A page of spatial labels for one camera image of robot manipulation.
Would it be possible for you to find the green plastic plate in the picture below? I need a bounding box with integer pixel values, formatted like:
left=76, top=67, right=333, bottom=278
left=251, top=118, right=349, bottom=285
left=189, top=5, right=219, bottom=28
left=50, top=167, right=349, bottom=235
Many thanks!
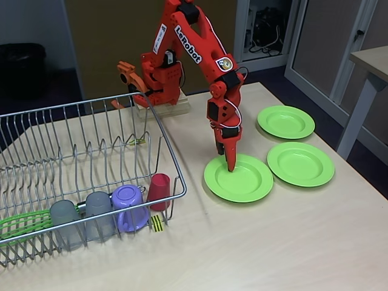
left=203, top=153, right=274, bottom=204
left=266, top=142, right=335, bottom=187
left=257, top=105, right=315, bottom=139

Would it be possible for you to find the red plastic cup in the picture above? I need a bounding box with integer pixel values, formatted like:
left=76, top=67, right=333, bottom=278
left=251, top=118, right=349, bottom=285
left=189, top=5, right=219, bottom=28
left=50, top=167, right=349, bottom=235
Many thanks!
left=147, top=173, right=171, bottom=212

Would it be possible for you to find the purple plastic mug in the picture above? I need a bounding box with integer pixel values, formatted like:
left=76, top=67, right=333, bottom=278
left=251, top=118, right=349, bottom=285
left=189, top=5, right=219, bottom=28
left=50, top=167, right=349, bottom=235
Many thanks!
left=110, top=185, right=150, bottom=233

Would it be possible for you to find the grey translucent plastic cup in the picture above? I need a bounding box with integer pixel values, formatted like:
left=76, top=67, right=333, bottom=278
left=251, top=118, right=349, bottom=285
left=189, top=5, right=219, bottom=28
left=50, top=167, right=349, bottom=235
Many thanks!
left=50, top=199, right=83, bottom=251
left=84, top=191, right=116, bottom=243

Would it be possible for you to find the green whisk metal handle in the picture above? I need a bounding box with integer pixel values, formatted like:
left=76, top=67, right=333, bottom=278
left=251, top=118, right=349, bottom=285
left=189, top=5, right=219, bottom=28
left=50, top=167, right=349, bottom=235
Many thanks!
left=0, top=185, right=146, bottom=243

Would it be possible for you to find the wooden base block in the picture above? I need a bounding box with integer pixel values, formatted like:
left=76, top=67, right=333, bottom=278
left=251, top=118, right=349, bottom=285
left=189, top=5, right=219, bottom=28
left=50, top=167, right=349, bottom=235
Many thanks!
left=135, top=92, right=190, bottom=122

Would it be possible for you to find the white open cabinet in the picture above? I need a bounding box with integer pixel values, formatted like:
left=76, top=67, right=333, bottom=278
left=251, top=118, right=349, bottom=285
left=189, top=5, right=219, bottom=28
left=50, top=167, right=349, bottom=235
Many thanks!
left=233, top=0, right=301, bottom=76

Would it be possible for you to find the white framed sliding door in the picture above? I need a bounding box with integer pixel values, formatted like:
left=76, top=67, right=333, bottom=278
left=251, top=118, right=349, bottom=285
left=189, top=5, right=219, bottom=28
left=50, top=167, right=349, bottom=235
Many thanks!
left=284, top=0, right=388, bottom=146

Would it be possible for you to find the orange table clamp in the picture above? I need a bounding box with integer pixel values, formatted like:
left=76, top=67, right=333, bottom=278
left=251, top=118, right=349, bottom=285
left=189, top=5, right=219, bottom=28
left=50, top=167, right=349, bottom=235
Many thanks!
left=110, top=60, right=152, bottom=109

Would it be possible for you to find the black electronics in cabinet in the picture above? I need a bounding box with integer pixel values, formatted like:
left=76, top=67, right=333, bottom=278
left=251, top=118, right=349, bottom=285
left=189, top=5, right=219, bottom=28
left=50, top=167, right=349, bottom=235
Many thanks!
left=253, top=7, right=287, bottom=46

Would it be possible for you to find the beige side table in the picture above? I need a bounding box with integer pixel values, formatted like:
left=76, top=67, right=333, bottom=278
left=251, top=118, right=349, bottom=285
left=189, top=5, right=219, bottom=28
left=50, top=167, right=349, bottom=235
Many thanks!
left=336, top=45, right=388, bottom=160

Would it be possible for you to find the brown board panel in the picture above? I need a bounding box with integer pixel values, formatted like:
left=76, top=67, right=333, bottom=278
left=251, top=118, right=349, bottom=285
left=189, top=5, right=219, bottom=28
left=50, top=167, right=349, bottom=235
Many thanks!
left=65, top=0, right=238, bottom=98

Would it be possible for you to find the white cable in cabinet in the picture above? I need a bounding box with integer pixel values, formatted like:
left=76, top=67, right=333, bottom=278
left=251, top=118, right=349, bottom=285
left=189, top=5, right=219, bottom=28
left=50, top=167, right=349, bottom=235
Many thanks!
left=250, top=25, right=284, bottom=55

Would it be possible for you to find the metal wire dish rack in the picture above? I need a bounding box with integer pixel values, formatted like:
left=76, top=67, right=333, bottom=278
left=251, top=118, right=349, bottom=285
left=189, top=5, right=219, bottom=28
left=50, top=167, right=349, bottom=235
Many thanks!
left=0, top=92, right=187, bottom=267

